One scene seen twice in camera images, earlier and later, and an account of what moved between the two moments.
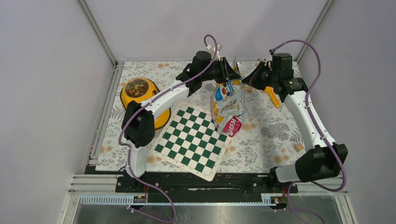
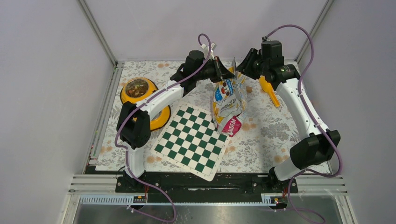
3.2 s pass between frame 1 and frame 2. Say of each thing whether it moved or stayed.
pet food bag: stayed
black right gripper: moved
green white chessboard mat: stayed
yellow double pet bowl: stayed
